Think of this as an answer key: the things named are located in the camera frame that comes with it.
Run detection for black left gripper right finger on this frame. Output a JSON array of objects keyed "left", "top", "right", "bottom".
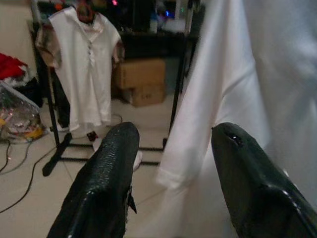
[{"left": 211, "top": 121, "right": 317, "bottom": 238}]

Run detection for black clothes rack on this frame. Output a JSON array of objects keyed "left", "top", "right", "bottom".
[{"left": 29, "top": 0, "right": 199, "bottom": 177}]

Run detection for beige plaid garment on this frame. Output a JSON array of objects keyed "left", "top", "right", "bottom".
[{"left": 35, "top": 23, "right": 62, "bottom": 69}]

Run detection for white printed T-shirt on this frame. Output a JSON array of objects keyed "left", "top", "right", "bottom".
[{"left": 156, "top": 0, "right": 317, "bottom": 238}]

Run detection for black floor cable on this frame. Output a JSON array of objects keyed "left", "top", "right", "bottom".
[
  {"left": 0, "top": 138, "right": 60, "bottom": 214},
  {"left": 0, "top": 139, "right": 12, "bottom": 174}
]

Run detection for large cardboard box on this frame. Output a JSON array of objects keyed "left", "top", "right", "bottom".
[{"left": 113, "top": 58, "right": 166, "bottom": 90}]

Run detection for low printed cardboard box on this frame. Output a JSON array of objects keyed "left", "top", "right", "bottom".
[{"left": 121, "top": 84, "right": 166, "bottom": 108}]

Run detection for white object on floor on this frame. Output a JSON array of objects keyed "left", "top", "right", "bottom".
[{"left": 132, "top": 150, "right": 144, "bottom": 172}]

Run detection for clear plastic bag with items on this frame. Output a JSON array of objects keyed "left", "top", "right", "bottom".
[{"left": 0, "top": 81, "right": 48, "bottom": 145}]

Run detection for black hanging trousers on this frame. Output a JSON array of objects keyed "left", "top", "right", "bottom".
[{"left": 52, "top": 70, "right": 72, "bottom": 129}]

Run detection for white polo shirt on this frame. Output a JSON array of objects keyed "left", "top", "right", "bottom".
[{"left": 48, "top": 6, "right": 122, "bottom": 132}]

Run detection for red cloth pile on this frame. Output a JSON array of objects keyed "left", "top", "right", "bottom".
[{"left": 0, "top": 52, "right": 30, "bottom": 80}]

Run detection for dark desk with electronics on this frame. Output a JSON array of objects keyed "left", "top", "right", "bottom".
[{"left": 121, "top": 0, "right": 206, "bottom": 60}]

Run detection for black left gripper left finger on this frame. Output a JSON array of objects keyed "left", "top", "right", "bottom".
[{"left": 46, "top": 121, "right": 141, "bottom": 238}]

